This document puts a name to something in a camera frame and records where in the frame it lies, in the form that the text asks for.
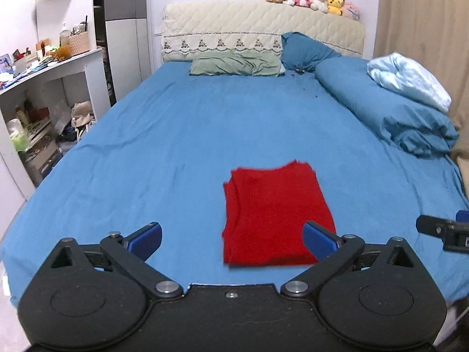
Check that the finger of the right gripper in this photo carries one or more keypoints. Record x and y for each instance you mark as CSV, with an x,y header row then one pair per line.
x,y
453,233

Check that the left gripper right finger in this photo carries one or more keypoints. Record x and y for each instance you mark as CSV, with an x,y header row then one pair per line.
x,y
365,296

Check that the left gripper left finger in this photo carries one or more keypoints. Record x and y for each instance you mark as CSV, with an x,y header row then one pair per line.
x,y
94,296

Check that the red knit sweater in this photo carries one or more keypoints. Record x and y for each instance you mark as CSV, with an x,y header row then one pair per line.
x,y
266,212

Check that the blue rolled duvet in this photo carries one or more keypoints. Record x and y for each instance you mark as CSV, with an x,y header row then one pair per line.
x,y
402,123

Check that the white desk shelf unit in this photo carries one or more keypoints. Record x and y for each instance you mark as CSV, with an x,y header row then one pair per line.
x,y
40,102

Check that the green tissue pack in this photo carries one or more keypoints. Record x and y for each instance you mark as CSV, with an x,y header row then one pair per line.
x,y
20,141

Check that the light blue blanket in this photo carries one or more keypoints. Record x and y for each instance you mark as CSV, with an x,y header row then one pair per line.
x,y
405,76

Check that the beige bag on floor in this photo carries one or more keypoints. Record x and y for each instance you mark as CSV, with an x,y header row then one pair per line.
x,y
83,117

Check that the beige curtain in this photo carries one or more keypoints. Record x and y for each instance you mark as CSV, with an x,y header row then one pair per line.
x,y
435,34

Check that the dark blue pillow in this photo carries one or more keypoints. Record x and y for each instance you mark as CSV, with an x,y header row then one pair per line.
x,y
302,53

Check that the orange plush on desk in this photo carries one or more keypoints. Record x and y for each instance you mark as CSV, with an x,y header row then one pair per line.
x,y
62,53

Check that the light pink plush toy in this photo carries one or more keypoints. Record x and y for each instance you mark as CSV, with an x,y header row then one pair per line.
x,y
351,11

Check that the woven basket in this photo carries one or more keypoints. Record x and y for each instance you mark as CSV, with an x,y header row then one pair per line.
x,y
79,43

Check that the yellow pikachu plush toy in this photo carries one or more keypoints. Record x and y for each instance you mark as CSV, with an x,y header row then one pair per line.
x,y
335,7

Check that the white dog plush toy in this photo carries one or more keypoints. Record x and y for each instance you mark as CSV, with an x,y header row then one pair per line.
x,y
319,5

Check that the green pillow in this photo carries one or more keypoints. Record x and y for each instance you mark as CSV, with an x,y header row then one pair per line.
x,y
237,63

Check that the cream quilted headboard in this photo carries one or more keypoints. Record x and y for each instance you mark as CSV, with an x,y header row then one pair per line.
x,y
192,28

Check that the grey white wardrobe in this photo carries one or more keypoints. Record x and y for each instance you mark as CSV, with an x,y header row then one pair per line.
x,y
121,29

